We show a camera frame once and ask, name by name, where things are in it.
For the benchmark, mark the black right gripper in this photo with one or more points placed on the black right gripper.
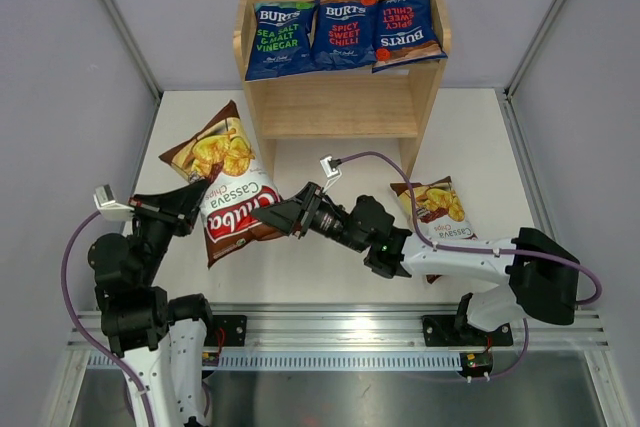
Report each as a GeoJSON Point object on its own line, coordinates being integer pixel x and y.
{"type": "Point", "coordinates": [285, 215]}

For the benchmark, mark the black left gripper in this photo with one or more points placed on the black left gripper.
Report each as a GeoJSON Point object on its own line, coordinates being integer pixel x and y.
{"type": "Point", "coordinates": [177, 207]}

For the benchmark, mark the Chuba cassava chips bag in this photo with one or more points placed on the Chuba cassava chips bag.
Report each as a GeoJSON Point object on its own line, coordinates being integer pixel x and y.
{"type": "Point", "coordinates": [222, 155]}
{"type": "Point", "coordinates": [439, 209]}

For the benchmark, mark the Burts sea salt vinegar bag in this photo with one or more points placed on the Burts sea salt vinegar bag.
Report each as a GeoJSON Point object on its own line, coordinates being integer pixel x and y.
{"type": "Point", "coordinates": [281, 45]}

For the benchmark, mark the small blue Burts chilli bag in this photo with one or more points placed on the small blue Burts chilli bag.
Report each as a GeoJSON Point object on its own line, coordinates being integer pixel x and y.
{"type": "Point", "coordinates": [344, 34]}

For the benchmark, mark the large blue Burts chilli bag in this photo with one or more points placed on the large blue Burts chilli bag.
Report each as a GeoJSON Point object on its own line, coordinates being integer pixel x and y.
{"type": "Point", "coordinates": [405, 34]}

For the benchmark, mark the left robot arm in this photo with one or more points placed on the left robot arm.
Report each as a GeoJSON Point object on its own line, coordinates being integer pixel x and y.
{"type": "Point", "coordinates": [157, 341]}

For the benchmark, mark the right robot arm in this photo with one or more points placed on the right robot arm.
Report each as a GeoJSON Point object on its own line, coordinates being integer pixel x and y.
{"type": "Point", "coordinates": [532, 276]}

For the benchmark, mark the wooden two-tier shelf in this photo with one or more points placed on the wooden two-tier shelf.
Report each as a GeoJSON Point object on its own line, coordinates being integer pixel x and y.
{"type": "Point", "coordinates": [395, 103]}

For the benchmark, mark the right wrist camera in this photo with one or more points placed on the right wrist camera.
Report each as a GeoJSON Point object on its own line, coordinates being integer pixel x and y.
{"type": "Point", "coordinates": [332, 171]}

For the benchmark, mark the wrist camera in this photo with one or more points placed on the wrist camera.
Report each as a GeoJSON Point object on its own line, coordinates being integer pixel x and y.
{"type": "Point", "coordinates": [332, 171]}
{"type": "Point", "coordinates": [109, 208]}

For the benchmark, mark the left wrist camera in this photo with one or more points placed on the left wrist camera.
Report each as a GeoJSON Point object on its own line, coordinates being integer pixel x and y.
{"type": "Point", "coordinates": [109, 208]}

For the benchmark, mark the white slotted cable duct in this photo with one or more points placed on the white slotted cable duct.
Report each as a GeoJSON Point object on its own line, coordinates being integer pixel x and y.
{"type": "Point", "coordinates": [333, 361]}

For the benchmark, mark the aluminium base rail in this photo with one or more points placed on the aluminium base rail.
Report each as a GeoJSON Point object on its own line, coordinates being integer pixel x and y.
{"type": "Point", "coordinates": [384, 327]}

